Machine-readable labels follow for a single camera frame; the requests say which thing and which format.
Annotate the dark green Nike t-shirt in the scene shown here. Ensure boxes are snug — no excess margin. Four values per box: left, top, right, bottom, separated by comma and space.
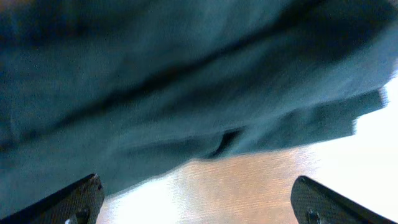
1, 0, 397, 217

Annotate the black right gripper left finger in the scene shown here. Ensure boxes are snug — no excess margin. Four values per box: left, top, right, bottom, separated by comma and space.
1, 174, 104, 224

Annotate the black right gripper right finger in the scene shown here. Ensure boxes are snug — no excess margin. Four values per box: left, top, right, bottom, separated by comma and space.
290, 175, 397, 224

